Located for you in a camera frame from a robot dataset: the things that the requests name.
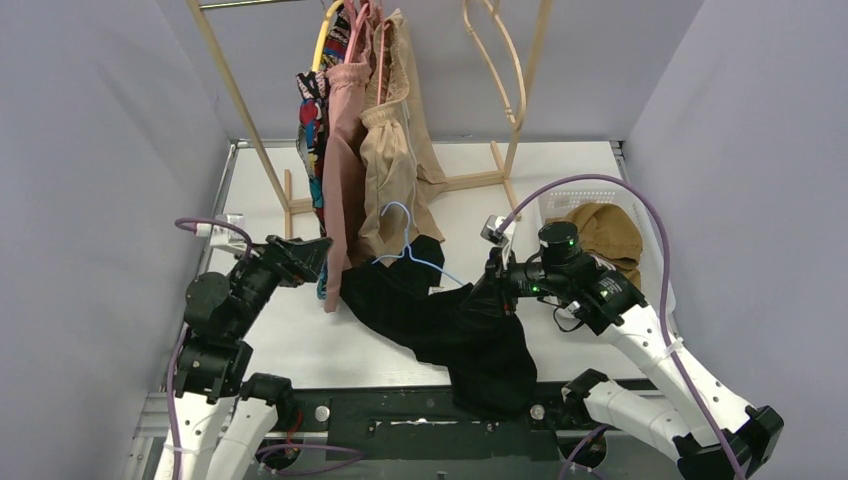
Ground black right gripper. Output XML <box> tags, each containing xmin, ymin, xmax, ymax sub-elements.
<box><xmin>461</xmin><ymin>245</ymin><xmax>569</xmax><ymax>315</ymax></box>

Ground black shorts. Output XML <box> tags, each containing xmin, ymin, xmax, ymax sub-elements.
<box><xmin>340</xmin><ymin>235</ymin><xmax>537</xmax><ymax>419</ymax></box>

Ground tan brown shorts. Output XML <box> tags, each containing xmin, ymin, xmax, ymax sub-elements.
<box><xmin>544</xmin><ymin>203</ymin><xmax>644</xmax><ymax>288</ymax></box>

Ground beige wooden hanger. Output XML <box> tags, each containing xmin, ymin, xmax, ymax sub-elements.
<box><xmin>461</xmin><ymin>0</ymin><xmax>528</xmax><ymax>131</ymax></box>

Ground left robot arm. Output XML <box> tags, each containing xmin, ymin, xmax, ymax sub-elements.
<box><xmin>155</xmin><ymin>235</ymin><xmax>332</xmax><ymax>479</ymax></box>

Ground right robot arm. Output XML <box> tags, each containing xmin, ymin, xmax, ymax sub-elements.
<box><xmin>475</xmin><ymin>216</ymin><xmax>784</xmax><ymax>479</ymax></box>

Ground beige shorts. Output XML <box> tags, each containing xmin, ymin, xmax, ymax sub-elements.
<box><xmin>358</xmin><ymin>9</ymin><xmax>447</xmax><ymax>257</ymax></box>

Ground colourful comic print shorts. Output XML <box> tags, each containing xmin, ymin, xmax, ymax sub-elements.
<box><xmin>294</xmin><ymin>5</ymin><xmax>352</xmax><ymax>301</ymax></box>

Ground pink shorts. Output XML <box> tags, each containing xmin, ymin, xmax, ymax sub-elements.
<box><xmin>322</xmin><ymin>37</ymin><xmax>372</xmax><ymax>313</ymax></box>

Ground yellow hanger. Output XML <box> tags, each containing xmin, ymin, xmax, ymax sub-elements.
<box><xmin>310</xmin><ymin>0</ymin><xmax>345</xmax><ymax>72</ymax></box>

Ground pink hanger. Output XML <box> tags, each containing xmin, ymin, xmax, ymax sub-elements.
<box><xmin>344</xmin><ymin>1</ymin><xmax>389</xmax><ymax>105</ymax></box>

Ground wooden clothes rack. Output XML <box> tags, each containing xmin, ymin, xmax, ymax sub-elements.
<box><xmin>186</xmin><ymin>1</ymin><xmax>554</xmax><ymax>236</ymax></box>

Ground white plastic basket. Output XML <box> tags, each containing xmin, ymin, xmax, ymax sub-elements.
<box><xmin>537</xmin><ymin>185</ymin><xmax>664</xmax><ymax>308</ymax></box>

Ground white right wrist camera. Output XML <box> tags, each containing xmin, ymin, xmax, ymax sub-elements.
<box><xmin>481</xmin><ymin>215</ymin><xmax>516</xmax><ymax>268</ymax></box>

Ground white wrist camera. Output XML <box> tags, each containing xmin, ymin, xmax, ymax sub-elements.
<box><xmin>481</xmin><ymin>215</ymin><xmax>516</xmax><ymax>268</ymax></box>
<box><xmin>194</xmin><ymin>213</ymin><xmax>251</xmax><ymax>252</ymax></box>

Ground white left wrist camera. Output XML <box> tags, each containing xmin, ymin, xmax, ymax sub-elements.
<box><xmin>194</xmin><ymin>213</ymin><xmax>251</xmax><ymax>252</ymax></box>

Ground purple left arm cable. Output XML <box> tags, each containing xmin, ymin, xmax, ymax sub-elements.
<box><xmin>165</xmin><ymin>217</ymin><xmax>366</xmax><ymax>480</ymax></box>

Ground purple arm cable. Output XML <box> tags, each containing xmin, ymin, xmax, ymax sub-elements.
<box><xmin>496</xmin><ymin>174</ymin><xmax>750</xmax><ymax>480</ymax></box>
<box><xmin>165</xmin><ymin>217</ymin><xmax>366</xmax><ymax>480</ymax></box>

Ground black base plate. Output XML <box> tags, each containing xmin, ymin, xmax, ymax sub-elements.
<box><xmin>269</xmin><ymin>382</ymin><xmax>595</xmax><ymax>461</ymax></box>

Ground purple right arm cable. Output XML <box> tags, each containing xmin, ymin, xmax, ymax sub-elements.
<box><xmin>496</xmin><ymin>174</ymin><xmax>750</xmax><ymax>480</ymax></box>

